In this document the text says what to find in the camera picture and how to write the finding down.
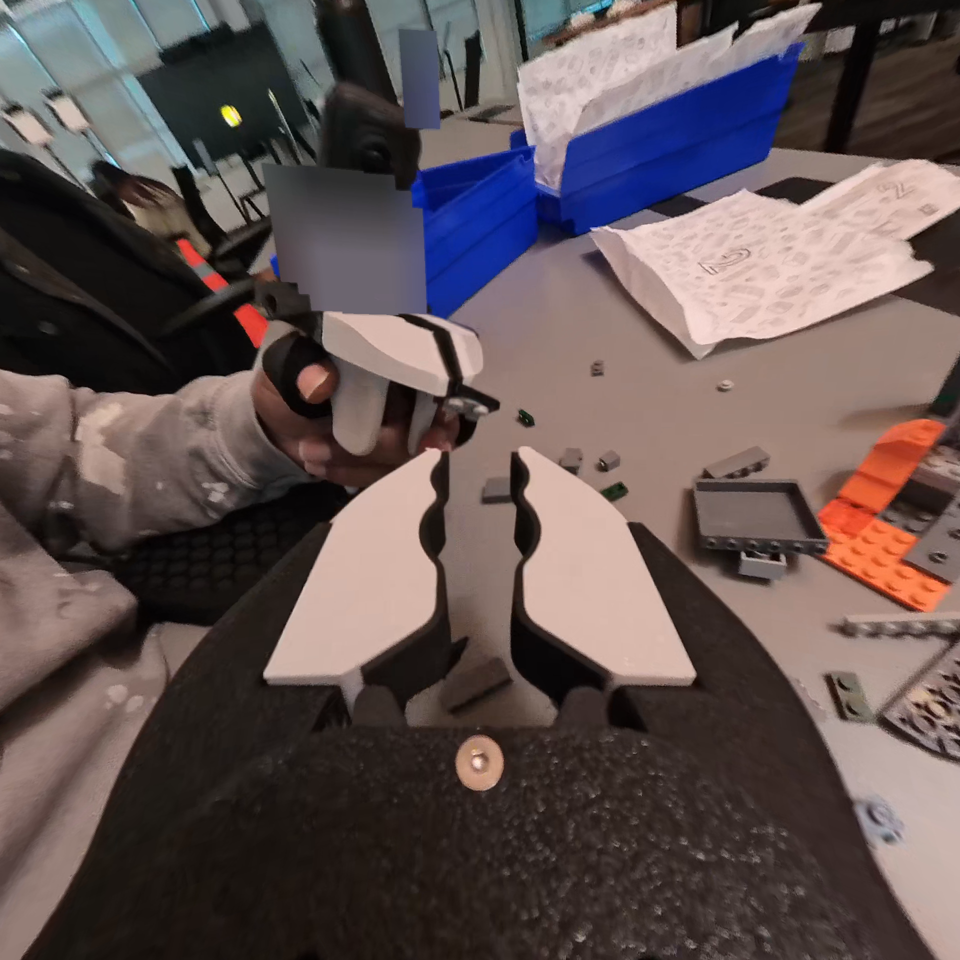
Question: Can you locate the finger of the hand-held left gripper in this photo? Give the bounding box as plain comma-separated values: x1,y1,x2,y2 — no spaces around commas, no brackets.
444,318,489,394
320,311,448,399

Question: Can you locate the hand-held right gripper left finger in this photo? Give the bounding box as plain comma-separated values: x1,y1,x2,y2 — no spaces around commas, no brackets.
266,447,454,691

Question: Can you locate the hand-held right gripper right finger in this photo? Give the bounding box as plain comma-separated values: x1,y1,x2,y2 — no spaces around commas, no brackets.
510,446,699,691

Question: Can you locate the person's left forearm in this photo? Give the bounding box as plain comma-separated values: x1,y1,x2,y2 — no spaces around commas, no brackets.
0,368,301,549

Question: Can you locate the small light grey lego piece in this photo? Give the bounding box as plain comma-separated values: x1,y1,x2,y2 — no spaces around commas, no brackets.
735,549,793,583

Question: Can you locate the small dark green lego piece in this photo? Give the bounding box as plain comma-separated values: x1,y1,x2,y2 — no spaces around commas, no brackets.
825,671,874,724

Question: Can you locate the orange lego plate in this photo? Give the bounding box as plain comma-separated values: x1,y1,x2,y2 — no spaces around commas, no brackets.
818,498,954,613

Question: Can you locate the thin light grey lego plate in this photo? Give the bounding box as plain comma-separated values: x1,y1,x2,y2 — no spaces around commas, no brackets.
840,612,960,639

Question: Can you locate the orange lego slope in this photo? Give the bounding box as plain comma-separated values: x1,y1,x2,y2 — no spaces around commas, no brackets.
837,417,946,511

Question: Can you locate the small blue-grey lego piece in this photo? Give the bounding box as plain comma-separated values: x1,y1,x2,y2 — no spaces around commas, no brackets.
855,795,904,844

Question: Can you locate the person's left hand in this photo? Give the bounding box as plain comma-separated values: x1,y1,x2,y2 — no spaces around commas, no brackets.
252,338,466,489

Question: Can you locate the black pole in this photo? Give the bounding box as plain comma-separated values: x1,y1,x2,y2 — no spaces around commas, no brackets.
315,0,399,94

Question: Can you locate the blue storage bin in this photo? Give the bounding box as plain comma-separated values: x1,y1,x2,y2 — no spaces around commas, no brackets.
510,45,804,234
413,147,538,316

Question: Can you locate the black monitor screen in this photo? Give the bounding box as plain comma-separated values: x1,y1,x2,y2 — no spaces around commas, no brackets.
138,23,309,151

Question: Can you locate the orange traffic cone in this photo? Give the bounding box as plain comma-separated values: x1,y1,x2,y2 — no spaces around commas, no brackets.
177,237,271,346

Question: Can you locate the person's bleached grey clothing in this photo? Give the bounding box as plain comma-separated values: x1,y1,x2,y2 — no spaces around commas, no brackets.
0,510,211,901

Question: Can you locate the black jacket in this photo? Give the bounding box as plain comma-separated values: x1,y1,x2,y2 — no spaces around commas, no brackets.
0,150,256,394

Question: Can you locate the white printed paper bag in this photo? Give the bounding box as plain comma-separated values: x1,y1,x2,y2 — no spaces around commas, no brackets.
803,158,960,244
593,188,931,358

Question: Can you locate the dark grey lego window frame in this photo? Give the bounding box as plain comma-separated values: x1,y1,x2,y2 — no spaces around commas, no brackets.
693,480,829,559

